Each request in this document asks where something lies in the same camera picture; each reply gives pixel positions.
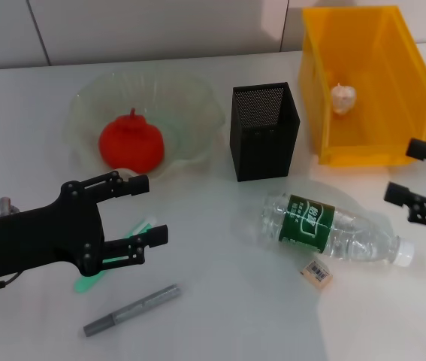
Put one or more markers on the beige eraser with barcode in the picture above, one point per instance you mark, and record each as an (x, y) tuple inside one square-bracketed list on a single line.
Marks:
[(315, 274)]

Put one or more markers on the clear green-label water bottle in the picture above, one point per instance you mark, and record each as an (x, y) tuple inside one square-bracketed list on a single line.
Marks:
[(333, 229)]

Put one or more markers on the grey marker pen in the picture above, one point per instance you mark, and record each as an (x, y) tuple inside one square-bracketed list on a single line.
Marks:
[(137, 306)]

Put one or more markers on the green retractable pen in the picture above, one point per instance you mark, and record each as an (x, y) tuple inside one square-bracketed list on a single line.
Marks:
[(143, 227)]

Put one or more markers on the yellow plastic bin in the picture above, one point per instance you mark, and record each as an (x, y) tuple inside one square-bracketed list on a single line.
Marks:
[(385, 124)]

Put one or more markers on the white paper ball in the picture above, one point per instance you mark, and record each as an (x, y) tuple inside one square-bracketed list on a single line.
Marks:
[(343, 99)]

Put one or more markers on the red-orange toy orange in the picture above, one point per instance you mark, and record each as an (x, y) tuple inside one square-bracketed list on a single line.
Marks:
[(132, 143)]

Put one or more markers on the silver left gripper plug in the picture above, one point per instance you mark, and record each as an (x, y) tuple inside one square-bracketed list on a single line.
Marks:
[(6, 205)]

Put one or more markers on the green glass fruit bowl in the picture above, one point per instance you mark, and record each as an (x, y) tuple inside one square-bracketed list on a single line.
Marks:
[(186, 120)]

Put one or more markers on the black mesh pen holder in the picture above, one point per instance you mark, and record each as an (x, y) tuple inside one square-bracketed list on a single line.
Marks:
[(261, 150)]

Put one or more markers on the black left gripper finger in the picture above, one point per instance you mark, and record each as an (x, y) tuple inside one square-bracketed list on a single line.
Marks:
[(137, 185), (156, 235)]

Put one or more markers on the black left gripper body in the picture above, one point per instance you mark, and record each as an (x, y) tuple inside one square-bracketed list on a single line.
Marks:
[(40, 240)]

